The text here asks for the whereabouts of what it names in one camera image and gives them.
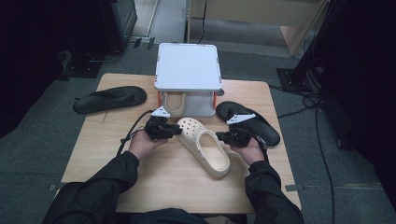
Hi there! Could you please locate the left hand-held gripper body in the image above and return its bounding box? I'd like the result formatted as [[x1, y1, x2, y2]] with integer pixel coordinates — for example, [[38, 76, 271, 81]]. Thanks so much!
[[144, 105, 176, 141]]

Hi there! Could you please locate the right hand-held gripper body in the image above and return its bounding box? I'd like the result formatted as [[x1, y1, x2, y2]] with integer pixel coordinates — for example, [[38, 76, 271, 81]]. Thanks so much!
[[226, 113, 257, 147]]

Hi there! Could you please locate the cream clog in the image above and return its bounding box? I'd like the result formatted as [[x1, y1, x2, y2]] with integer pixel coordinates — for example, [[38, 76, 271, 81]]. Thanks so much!
[[176, 117, 232, 179], [163, 91, 188, 115]]

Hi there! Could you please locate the white shoe rack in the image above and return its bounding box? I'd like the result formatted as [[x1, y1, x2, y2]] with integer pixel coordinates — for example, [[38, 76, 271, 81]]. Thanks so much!
[[154, 42, 223, 119]]

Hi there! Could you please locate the person's right hand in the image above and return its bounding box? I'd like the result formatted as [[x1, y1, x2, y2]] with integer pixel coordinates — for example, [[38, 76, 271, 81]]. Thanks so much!
[[230, 138, 265, 166]]

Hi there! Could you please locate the person's left hand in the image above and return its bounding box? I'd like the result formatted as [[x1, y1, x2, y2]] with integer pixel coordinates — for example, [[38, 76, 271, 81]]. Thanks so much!
[[128, 129, 169, 161]]

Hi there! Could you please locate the black slipper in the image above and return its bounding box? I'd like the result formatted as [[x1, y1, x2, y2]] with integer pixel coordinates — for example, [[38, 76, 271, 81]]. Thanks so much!
[[73, 86, 148, 115], [216, 101, 281, 147]]

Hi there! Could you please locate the black metal stand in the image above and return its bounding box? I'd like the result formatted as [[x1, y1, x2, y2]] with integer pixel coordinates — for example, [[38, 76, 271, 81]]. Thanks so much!
[[276, 0, 340, 93]]

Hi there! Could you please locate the person's dark clothing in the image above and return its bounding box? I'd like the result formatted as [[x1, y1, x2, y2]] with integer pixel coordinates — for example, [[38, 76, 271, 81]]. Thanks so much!
[[124, 207, 250, 224]]

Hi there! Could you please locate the black stand base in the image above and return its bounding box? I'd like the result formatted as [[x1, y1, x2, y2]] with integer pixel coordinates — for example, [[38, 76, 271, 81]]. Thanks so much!
[[60, 49, 106, 79]]

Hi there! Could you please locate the dark cabinet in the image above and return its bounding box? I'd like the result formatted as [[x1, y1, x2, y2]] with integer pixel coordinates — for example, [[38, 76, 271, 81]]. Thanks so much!
[[99, 0, 138, 54]]

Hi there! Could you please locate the wooden furniture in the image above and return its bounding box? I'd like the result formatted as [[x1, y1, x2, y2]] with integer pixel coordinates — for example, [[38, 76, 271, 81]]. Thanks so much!
[[186, 0, 330, 57]]

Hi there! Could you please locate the black floor cable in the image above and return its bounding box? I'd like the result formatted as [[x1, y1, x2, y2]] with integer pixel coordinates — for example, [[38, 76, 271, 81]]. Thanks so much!
[[269, 83, 336, 224]]

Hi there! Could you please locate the black hanging cable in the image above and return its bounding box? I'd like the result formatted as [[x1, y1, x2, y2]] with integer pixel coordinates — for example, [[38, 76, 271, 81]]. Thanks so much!
[[197, 0, 208, 45]]

